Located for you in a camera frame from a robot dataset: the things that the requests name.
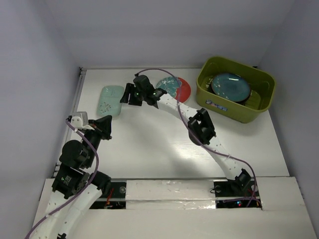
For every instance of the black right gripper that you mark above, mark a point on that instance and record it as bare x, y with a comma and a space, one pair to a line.
130, 88

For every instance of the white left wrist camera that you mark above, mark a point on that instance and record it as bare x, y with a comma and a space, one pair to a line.
78, 120

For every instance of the red teal floral plate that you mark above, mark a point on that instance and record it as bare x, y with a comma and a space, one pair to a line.
182, 89

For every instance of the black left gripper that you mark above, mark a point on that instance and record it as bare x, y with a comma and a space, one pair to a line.
102, 125

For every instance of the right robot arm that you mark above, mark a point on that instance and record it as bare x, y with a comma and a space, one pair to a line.
198, 123

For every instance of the dark teal round plate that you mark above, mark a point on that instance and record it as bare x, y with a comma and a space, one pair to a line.
231, 87

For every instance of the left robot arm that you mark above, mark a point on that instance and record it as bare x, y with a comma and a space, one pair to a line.
78, 182

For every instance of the mint rectangular divided plate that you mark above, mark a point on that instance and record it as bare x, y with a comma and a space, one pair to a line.
109, 101

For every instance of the green plastic bin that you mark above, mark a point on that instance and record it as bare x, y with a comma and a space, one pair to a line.
262, 87

